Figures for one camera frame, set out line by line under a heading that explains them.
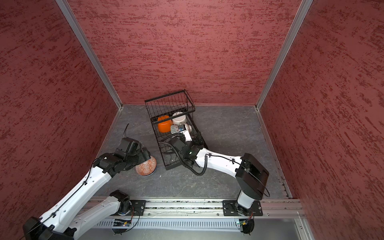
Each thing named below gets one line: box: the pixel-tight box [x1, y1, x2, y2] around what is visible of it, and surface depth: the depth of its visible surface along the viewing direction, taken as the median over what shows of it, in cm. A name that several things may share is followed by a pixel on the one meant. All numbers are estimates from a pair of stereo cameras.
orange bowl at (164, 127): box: [157, 115, 173, 133], surface depth 102 cm
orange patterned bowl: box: [135, 156, 157, 177], surface depth 86 cm
